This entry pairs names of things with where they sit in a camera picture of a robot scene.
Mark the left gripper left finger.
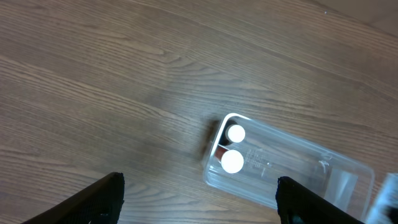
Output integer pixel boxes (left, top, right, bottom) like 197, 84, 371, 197
23, 172, 125, 224

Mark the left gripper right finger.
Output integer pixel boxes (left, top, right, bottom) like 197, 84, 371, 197
275, 176, 363, 224

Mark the orange tube white cap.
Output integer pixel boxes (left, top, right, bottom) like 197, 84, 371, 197
215, 146, 244, 174

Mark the white blue plaster box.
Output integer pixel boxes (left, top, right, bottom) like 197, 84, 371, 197
365, 173, 397, 224

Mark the dark bottle white cap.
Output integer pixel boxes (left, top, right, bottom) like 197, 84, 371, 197
219, 124, 246, 146

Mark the clear plastic container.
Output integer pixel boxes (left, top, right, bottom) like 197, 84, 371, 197
202, 113, 374, 221

